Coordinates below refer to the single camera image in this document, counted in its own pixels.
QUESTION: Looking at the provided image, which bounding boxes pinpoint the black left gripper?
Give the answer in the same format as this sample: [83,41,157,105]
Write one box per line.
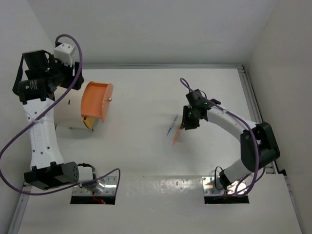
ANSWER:
[45,55,83,91]

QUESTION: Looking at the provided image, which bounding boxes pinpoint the blue clear pen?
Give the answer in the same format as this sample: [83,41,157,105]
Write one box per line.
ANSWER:
[166,115,178,136]

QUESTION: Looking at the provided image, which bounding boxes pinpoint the orange clear pen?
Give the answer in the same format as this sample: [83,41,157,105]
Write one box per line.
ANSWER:
[172,129,181,146]

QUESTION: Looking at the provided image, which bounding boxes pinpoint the cylindrical beige drawer container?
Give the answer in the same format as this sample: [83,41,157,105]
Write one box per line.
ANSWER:
[54,81,114,130]

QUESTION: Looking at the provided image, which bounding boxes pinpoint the yellow clear pen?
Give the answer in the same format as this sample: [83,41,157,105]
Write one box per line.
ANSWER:
[173,120,182,144]

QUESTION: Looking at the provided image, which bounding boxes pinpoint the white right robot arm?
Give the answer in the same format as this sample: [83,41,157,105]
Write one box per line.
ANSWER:
[181,89,280,189]

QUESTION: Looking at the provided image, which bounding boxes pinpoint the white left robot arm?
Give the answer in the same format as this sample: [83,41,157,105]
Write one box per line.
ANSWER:
[12,45,84,190]

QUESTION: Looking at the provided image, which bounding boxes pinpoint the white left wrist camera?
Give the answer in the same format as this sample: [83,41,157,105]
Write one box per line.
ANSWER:
[53,43,76,66]

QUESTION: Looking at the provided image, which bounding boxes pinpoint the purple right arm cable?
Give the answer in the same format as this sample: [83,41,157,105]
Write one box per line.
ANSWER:
[179,78,266,197]

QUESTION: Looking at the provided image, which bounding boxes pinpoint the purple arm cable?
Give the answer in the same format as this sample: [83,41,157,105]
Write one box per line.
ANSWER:
[179,78,266,197]
[0,34,121,195]

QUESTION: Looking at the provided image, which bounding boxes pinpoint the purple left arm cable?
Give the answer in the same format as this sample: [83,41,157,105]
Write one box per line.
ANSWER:
[0,34,121,195]

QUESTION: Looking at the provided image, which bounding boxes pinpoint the black thin base cable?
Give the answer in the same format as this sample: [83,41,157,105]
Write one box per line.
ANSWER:
[214,167,224,191]

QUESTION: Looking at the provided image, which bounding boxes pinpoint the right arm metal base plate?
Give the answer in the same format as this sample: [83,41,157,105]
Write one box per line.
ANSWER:
[202,175,249,197]

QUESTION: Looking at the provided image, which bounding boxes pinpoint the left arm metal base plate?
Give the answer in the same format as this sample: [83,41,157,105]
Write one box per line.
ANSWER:
[72,176,117,196]

